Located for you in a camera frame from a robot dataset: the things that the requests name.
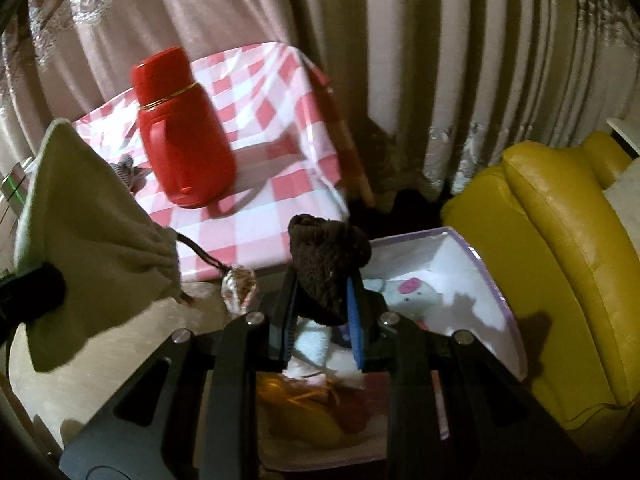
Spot white plush item pink patch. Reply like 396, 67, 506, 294
362, 275, 451, 321

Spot beige embroidered curtain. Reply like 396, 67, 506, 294
0, 0, 640, 206

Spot pink white checkered tablecloth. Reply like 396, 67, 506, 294
70, 42, 351, 283

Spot magenta cloth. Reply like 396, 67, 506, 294
335, 390, 381, 436

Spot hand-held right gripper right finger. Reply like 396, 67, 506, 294
346, 274, 586, 480

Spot wooden table leg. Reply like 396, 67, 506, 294
325, 85, 376, 208

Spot red thermos jug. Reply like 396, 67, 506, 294
131, 46, 237, 209

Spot clear crystal pendant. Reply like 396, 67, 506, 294
220, 265, 258, 316

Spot white storage box purple edge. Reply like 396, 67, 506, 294
257, 226, 528, 473

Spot beige drawstring pouch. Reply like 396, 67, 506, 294
12, 117, 193, 373

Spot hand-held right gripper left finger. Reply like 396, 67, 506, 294
85, 265, 302, 480

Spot yellow leather sofa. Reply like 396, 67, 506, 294
440, 130, 640, 441

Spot orange ribbon gift bag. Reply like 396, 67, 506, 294
257, 375, 346, 411

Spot yellow sponge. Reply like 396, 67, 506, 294
270, 407, 346, 448

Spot black white houndstooth cloth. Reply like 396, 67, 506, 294
111, 156, 151, 196

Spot dark brown fuzzy sock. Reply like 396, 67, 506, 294
287, 214, 373, 326

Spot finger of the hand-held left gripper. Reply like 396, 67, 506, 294
0, 262, 68, 326

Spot white fluffy towel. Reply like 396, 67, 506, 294
285, 320, 366, 386

